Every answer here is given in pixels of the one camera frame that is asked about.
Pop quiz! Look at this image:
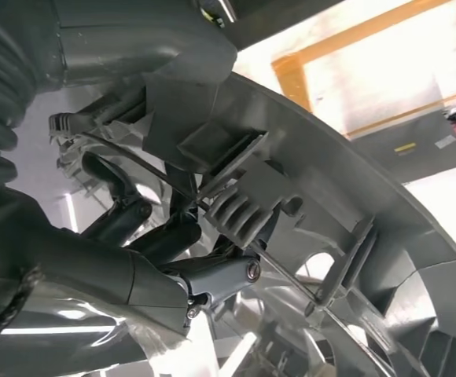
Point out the grey laptop with stickers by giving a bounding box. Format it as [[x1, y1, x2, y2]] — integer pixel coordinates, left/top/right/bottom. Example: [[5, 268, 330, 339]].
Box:
[[352, 109, 456, 184]]

